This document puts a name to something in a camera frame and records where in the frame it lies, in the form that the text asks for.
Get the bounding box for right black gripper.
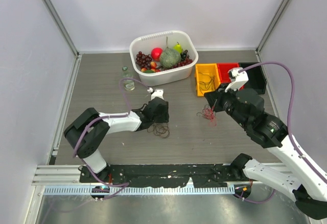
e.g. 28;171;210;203
204;82;248;128

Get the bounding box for dark brown wire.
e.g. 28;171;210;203
147;122;171;139

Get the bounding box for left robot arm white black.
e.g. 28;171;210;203
63;97;169;183

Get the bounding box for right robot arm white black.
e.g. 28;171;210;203
204;84;326;220

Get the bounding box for yellow storage bin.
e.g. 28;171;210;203
195;63;221;97

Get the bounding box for red storage bin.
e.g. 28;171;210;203
217;63;240;90

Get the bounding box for clear glass bottle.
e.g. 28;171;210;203
122;66;135;91

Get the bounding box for small peaches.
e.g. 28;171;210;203
140;61;162;73

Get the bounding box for red cherry bunch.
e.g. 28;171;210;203
162;59;193;71

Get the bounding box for black storage bin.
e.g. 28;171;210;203
242;66;267;94

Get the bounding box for dark red grape bunch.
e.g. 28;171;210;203
135;51;153;67

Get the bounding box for green netted melon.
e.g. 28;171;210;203
159;48;181;68

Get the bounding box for white plastic basket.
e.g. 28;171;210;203
129;30;198;86

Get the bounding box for dark purple grape bunch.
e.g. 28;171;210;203
180;49;189;61

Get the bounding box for red pomegranate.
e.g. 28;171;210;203
151;47;163;61

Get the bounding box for green pear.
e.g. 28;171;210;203
173;42;183;54

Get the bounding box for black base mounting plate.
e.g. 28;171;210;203
96;164;251;188

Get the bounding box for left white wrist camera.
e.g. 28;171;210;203
151;89;165;100

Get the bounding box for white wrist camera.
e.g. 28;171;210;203
151;89;165;100
225;67;249;92

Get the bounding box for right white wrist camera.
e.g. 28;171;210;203
225;67;249;92

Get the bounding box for white slotted cable duct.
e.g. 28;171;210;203
43;184;235;196

